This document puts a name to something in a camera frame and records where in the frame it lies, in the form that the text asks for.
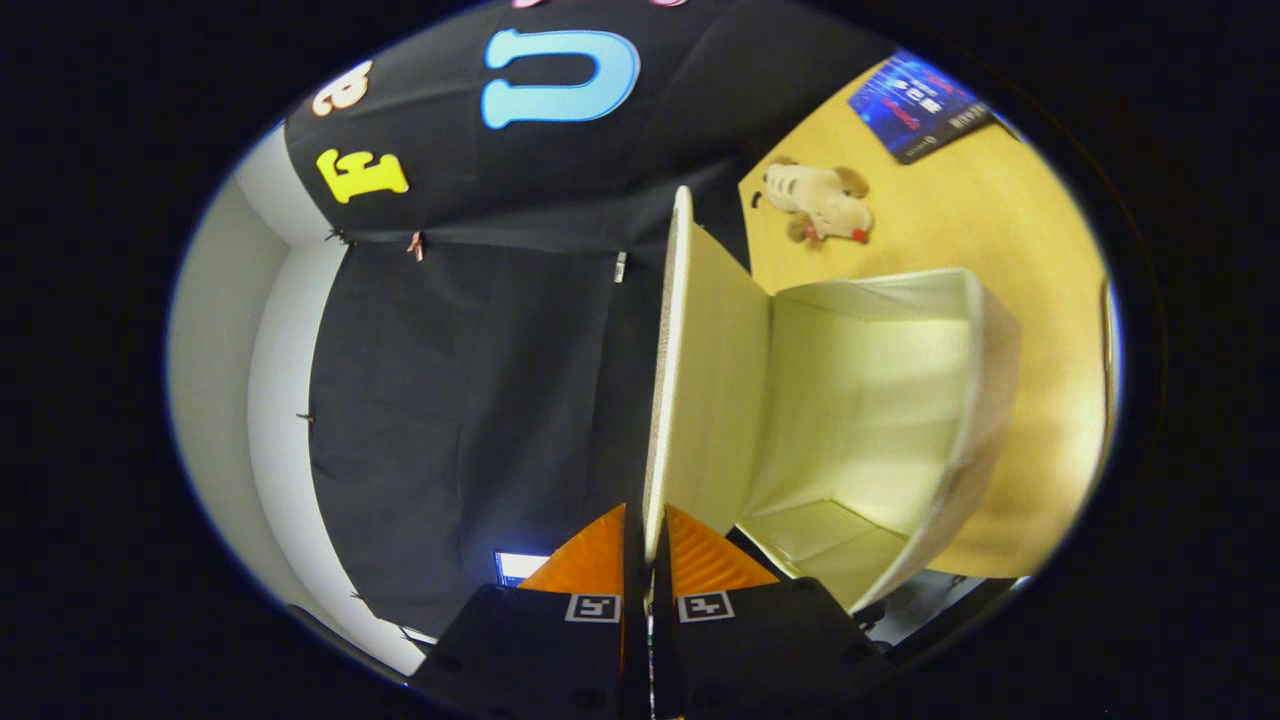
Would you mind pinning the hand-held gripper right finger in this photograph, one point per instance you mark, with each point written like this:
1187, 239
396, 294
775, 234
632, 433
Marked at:
662, 640

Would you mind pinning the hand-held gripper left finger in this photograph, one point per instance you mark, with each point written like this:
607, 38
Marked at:
636, 640

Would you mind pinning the beige fabric storage box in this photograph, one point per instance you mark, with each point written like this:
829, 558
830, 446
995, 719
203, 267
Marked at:
860, 400

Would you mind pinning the lit computer screen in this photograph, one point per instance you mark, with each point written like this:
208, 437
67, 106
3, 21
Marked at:
518, 567

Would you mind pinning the small red clip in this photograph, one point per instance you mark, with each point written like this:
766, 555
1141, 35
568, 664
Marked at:
416, 247

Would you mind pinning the tan plush dog toy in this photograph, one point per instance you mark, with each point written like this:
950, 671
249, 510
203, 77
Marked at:
820, 195

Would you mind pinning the black binder clip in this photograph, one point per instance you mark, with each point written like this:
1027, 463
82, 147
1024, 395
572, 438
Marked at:
340, 237

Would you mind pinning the dark blue book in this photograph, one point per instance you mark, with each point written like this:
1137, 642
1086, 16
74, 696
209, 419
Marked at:
915, 105

